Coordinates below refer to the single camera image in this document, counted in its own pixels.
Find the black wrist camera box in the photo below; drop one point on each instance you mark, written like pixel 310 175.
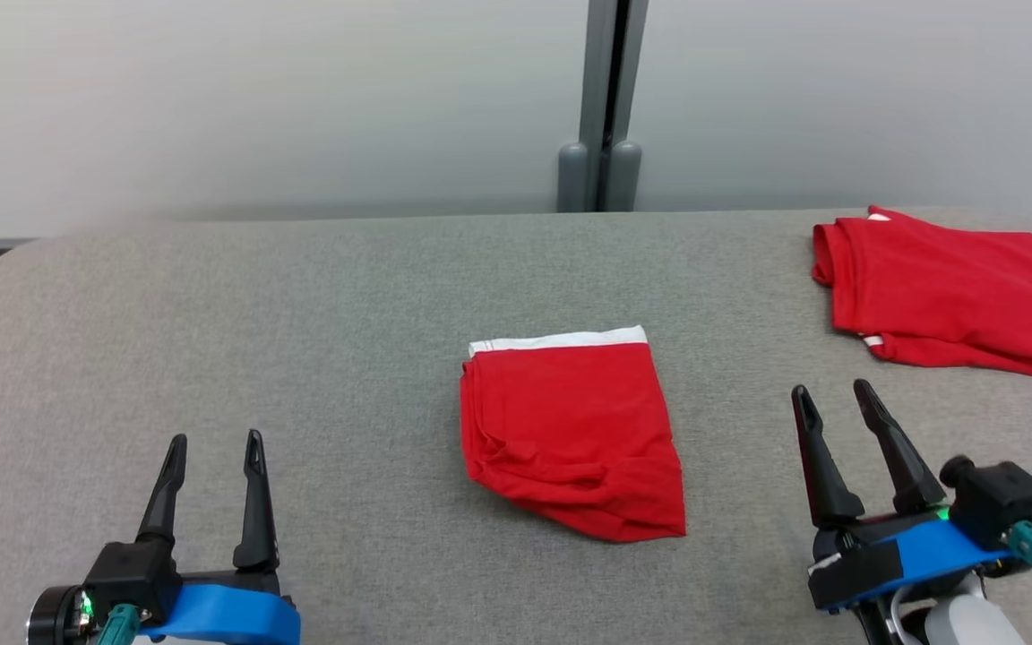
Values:
pixel 135 573
pixel 1004 497

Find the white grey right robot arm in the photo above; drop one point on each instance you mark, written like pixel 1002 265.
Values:
pixel 964 623

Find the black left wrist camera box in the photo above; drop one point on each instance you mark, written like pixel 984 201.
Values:
pixel 135 573

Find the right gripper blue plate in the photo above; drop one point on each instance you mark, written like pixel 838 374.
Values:
pixel 928 546

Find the red shorts white stripes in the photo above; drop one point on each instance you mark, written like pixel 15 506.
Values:
pixel 570 430

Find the grey metal partition post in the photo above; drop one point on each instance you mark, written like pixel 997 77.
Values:
pixel 601 90

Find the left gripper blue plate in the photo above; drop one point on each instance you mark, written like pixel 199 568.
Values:
pixel 229 618

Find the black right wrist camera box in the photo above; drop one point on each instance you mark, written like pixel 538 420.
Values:
pixel 1004 497

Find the red basketball jersey number 23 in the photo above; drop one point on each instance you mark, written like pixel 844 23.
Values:
pixel 955 287

